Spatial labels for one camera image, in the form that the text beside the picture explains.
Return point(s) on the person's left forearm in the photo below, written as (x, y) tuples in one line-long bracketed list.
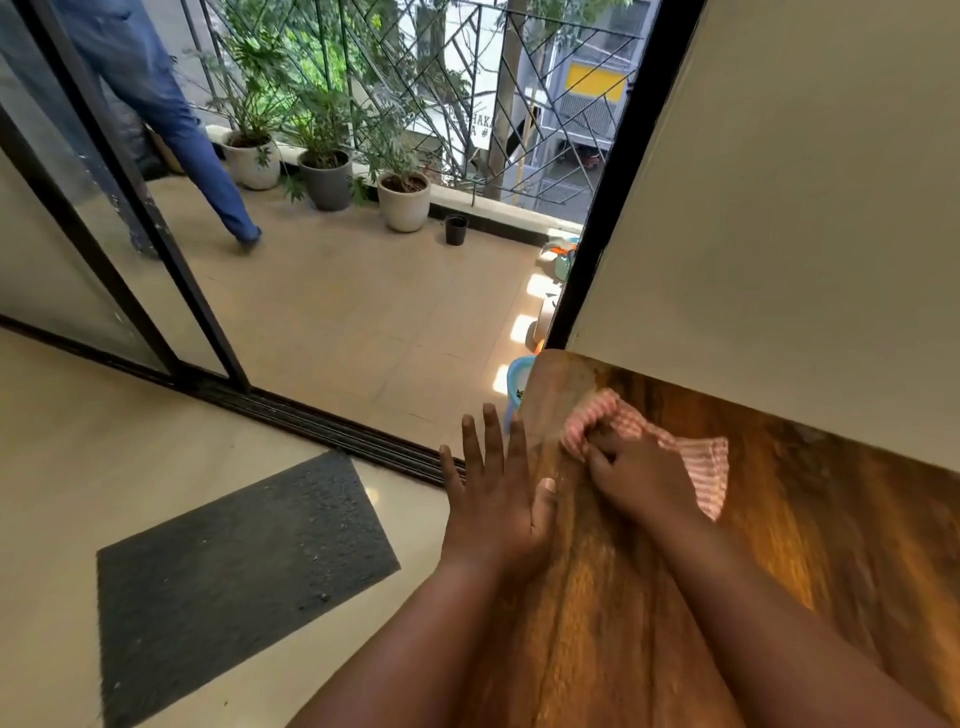
[(420, 645)]

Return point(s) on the grey building with yellow panel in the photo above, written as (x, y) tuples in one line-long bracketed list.
[(592, 90)]

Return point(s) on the small black pot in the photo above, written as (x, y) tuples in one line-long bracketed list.
[(456, 231)]

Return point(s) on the black door frame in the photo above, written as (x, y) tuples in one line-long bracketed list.
[(622, 172)]

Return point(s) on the tree trunk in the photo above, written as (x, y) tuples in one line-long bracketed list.
[(504, 97)]

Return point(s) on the dark grey door mat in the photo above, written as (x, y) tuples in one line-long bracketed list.
[(232, 577)]

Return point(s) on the green leafy plant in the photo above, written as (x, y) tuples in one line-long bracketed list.
[(390, 142), (322, 112), (251, 82)]

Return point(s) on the black metal balcony railing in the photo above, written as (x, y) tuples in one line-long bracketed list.
[(480, 112)]

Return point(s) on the person's left thumb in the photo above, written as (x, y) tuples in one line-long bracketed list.
[(544, 504)]

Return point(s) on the person's left hand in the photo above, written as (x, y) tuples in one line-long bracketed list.
[(491, 517)]

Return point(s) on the person's left middle finger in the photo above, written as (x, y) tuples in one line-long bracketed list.
[(493, 442)]

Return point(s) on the person's right fingers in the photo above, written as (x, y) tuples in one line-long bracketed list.
[(604, 454)]

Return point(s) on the sliding glass door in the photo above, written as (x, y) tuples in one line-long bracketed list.
[(67, 225)]

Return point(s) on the person's right forearm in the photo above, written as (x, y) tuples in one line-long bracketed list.
[(765, 637)]

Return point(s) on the pink striped cloth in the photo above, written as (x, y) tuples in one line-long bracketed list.
[(701, 465)]

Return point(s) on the blue plastic bucket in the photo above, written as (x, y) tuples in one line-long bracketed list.
[(517, 382)]

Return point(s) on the person's right hand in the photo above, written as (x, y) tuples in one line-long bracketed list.
[(645, 480)]

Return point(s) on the person's left little finger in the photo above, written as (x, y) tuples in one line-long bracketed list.
[(451, 476)]

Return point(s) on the tall white plant pot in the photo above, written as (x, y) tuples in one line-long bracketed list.
[(404, 204)]

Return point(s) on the grey plant pot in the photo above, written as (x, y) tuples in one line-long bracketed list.
[(327, 184)]

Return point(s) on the wide white plant pot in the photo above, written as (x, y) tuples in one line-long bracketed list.
[(253, 165)]

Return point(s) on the black door floor track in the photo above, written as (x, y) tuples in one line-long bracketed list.
[(337, 431)]

